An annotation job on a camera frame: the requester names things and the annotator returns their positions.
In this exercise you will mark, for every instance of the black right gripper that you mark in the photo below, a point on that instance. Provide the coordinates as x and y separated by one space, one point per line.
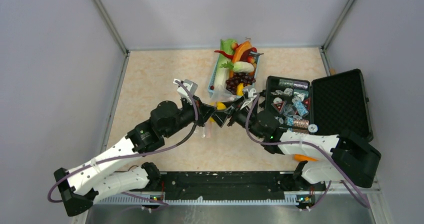
234 106

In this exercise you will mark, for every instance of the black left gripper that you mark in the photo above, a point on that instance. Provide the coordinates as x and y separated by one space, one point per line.
205 111

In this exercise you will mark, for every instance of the clear zip bag pink dots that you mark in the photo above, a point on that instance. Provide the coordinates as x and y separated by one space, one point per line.
218 100

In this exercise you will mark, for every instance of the dark red toy grapes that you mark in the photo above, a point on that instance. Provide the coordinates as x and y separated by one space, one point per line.
232 82

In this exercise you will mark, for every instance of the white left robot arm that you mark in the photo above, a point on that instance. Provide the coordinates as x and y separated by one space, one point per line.
82 187

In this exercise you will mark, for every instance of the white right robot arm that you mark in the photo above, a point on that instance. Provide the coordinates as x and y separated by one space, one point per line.
344 157

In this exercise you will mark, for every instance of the light blue plastic basket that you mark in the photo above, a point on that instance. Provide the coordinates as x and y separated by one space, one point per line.
249 56

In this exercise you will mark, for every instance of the yellow toy bell pepper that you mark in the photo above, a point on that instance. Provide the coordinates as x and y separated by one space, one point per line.
239 89

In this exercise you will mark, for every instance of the green white toy cabbage stalk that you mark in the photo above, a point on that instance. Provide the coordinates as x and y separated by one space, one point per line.
222 73

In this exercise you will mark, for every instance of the black red all-in triangle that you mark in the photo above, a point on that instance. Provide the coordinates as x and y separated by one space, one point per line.
279 106

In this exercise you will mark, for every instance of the red toy chili pepper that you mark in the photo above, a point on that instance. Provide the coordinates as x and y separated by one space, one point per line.
224 54

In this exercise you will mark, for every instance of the clear round dealer button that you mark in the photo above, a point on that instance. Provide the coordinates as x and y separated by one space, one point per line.
289 110

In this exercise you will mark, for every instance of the blue green chip row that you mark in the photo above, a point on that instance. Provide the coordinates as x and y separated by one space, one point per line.
284 83

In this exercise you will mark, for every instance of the purple chip row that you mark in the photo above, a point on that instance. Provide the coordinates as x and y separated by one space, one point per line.
300 85

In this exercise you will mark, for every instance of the light blue chip stack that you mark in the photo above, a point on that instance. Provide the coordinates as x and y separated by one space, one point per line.
301 109

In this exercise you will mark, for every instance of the black poker chip case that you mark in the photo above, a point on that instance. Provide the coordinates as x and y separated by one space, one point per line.
338 102

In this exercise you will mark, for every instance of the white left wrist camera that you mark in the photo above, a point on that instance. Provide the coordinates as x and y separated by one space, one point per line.
186 89

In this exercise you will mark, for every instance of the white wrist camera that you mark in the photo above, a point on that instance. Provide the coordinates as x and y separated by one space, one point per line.
249 94
186 89

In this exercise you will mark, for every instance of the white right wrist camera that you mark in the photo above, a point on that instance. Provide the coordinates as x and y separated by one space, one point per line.
249 94

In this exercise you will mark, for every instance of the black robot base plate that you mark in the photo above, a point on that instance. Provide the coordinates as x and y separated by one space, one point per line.
230 186

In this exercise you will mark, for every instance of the orange handled tool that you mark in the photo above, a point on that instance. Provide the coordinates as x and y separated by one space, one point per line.
301 158

